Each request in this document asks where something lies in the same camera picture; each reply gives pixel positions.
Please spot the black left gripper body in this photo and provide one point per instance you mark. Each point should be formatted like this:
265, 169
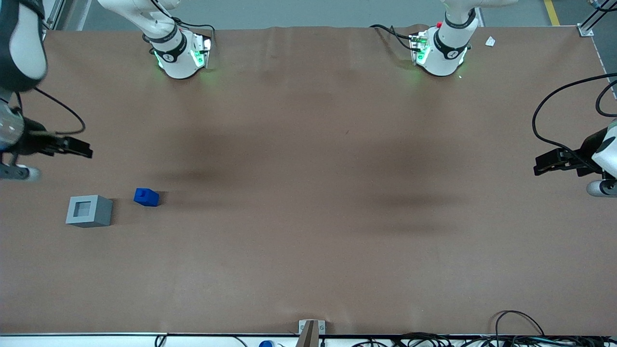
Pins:
580, 155

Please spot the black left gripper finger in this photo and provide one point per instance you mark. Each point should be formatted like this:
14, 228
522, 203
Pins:
554, 167
554, 157

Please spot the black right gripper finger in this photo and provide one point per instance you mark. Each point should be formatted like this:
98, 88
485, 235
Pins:
77, 143
77, 152

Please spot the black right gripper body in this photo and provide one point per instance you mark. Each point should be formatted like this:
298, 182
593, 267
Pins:
34, 141

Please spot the blue plastic part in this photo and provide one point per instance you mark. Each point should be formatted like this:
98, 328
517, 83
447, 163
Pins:
146, 197

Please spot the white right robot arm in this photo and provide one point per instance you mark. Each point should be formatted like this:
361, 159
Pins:
179, 60

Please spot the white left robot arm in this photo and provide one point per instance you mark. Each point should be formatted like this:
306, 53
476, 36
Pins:
446, 55

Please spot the gray square base block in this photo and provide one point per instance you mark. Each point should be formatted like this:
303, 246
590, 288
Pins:
91, 212

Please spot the white paper scrap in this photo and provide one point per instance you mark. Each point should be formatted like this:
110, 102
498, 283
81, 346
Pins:
490, 41

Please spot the brown table mat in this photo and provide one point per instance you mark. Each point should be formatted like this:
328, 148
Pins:
308, 217

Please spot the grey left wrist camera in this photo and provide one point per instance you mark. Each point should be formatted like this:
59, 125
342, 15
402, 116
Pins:
600, 188

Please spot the aluminium frame post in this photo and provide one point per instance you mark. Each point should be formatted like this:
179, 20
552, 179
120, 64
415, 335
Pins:
589, 24
54, 14

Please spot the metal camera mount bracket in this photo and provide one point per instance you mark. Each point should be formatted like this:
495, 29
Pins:
311, 330

